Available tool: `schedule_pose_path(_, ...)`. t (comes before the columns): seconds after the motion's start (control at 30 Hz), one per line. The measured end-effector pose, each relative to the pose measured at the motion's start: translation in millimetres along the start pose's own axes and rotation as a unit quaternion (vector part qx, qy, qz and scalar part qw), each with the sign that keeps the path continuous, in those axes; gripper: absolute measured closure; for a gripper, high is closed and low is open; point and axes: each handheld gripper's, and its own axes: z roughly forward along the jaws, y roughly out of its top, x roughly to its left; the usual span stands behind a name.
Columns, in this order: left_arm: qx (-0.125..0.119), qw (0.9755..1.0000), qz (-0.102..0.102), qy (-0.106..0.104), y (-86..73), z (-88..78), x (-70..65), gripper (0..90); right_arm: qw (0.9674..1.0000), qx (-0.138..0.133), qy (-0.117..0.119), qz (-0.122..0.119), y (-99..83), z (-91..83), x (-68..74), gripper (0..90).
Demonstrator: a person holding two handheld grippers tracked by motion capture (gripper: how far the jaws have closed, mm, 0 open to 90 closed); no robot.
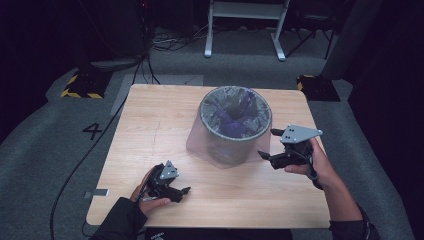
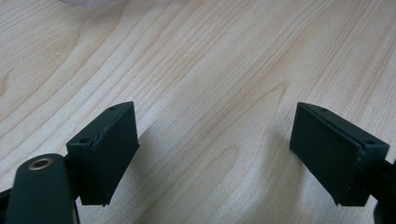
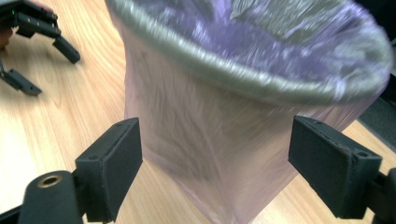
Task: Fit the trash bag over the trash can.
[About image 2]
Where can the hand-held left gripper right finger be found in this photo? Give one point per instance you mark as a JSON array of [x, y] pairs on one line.
[[336, 155]]

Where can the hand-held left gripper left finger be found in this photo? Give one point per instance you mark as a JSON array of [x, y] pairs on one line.
[[106, 155]]

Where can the purple plastic bag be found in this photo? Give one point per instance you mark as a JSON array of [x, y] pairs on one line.
[[90, 1]]

